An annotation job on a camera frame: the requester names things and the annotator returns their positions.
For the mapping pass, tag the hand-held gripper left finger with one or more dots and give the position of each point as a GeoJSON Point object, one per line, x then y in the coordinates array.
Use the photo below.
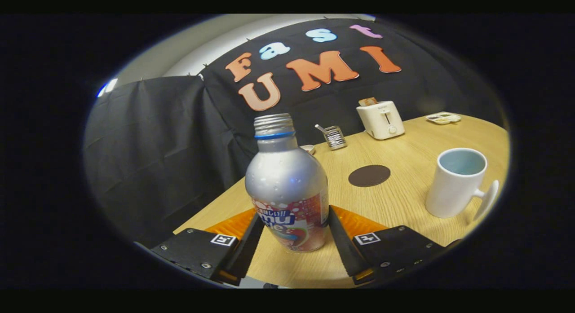
{"type": "Point", "coordinates": [246, 250]}

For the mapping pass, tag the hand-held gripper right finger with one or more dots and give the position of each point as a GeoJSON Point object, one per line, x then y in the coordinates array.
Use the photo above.
{"type": "Point", "coordinates": [345, 245]}

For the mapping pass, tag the dark round coaster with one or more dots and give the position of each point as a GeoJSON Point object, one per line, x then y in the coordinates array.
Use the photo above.
{"type": "Point", "coordinates": [369, 176]}

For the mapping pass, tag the silver juice bottle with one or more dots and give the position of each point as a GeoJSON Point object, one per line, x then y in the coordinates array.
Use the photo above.
{"type": "Point", "coordinates": [287, 182]}

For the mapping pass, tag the white cup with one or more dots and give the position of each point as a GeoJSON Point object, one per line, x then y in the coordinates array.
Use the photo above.
{"type": "Point", "coordinates": [451, 191]}

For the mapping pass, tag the wooden table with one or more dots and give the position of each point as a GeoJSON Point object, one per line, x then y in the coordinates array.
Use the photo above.
{"type": "Point", "coordinates": [404, 200]}

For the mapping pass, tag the white oval plate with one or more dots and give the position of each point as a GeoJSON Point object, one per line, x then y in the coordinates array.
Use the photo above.
{"type": "Point", "coordinates": [308, 149]}

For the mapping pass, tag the white toaster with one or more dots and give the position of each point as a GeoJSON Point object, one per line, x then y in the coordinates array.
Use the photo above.
{"type": "Point", "coordinates": [382, 122]}

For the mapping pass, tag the black backdrop cloth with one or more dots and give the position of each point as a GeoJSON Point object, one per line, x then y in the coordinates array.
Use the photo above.
{"type": "Point", "coordinates": [157, 147]}

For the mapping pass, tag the toast slices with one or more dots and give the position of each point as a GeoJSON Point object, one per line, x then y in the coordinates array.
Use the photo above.
{"type": "Point", "coordinates": [368, 102]}

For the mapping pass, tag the white divided sauce dish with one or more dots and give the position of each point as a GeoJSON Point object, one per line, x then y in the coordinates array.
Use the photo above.
{"type": "Point", "coordinates": [444, 118]}

